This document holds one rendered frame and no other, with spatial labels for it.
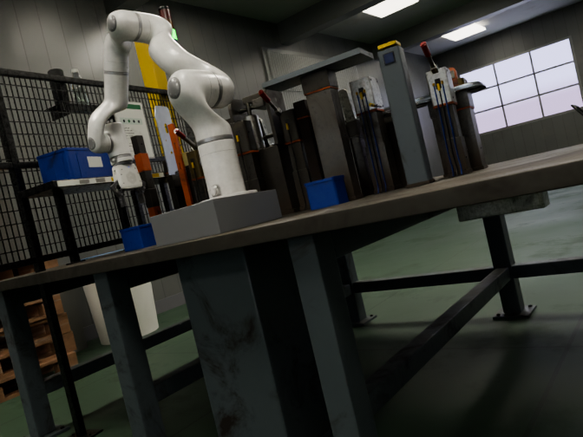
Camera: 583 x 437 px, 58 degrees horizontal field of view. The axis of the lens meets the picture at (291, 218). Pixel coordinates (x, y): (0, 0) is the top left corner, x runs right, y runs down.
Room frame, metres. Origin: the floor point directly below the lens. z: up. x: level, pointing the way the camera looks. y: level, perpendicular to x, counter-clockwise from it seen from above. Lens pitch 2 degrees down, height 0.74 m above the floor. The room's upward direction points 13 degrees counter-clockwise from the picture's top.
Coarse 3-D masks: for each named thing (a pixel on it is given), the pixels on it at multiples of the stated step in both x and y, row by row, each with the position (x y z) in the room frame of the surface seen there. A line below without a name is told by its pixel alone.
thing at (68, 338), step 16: (0, 272) 3.72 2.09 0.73; (16, 272) 3.54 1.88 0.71; (32, 304) 3.47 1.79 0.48; (0, 320) 3.65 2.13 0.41; (32, 320) 3.23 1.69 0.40; (64, 320) 3.38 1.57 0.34; (48, 336) 3.29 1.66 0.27; (64, 336) 3.37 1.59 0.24; (0, 352) 3.08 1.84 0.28; (48, 352) 3.56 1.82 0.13; (0, 368) 3.05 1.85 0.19; (48, 368) 3.53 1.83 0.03; (16, 384) 3.37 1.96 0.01; (0, 400) 3.01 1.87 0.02
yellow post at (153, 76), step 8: (136, 48) 3.12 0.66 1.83; (144, 48) 3.10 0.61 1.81; (144, 56) 3.10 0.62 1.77; (144, 64) 3.11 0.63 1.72; (152, 64) 3.08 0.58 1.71; (144, 72) 3.12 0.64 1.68; (152, 72) 3.09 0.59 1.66; (160, 72) 3.13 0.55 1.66; (144, 80) 3.12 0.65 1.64; (152, 80) 3.10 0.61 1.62; (160, 80) 3.11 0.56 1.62; (160, 88) 3.10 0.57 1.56; (152, 96) 3.11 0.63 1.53; (160, 96) 3.09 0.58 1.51; (160, 104) 3.09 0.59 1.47; (168, 104) 3.13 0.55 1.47; (152, 112) 3.12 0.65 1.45; (160, 144) 3.12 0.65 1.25
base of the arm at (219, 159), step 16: (208, 144) 1.65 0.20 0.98; (224, 144) 1.65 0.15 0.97; (208, 160) 1.65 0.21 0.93; (224, 160) 1.65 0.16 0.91; (208, 176) 1.66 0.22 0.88; (224, 176) 1.64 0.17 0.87; (240, 176) 1.68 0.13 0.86; (208, 192) 1.68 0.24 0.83; (224, 192) 1.64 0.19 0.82; (240, 192) 1.62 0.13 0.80
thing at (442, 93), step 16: (432, 80) 1.76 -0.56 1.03; (448, 80) 1.74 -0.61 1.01; (432, 96) 1.77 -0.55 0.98; (448, 96) 1.75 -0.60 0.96; (448, 112) 1.75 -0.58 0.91; (448, 128) 1.75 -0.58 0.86; (448, 144) 1.77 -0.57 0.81; (464, 144) 1.79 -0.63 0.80; (448, 160) 1.77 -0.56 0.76; (464, 160) 1.75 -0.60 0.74; (448, 176) 1.77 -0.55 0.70
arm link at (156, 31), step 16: (144, 16) 1.84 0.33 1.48; (144, 32) 1.84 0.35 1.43; (160, 32) 1.81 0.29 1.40; (160, 48) 1.75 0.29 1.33; (176, 48) 1.75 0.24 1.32; (160, 64) 1.76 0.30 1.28; (176, 64) 1.74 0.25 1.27; (192, 64) 1.75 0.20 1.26; (208, 64) 1.75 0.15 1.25; (224, 80) 1.71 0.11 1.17; (224, 96) 1.71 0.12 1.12
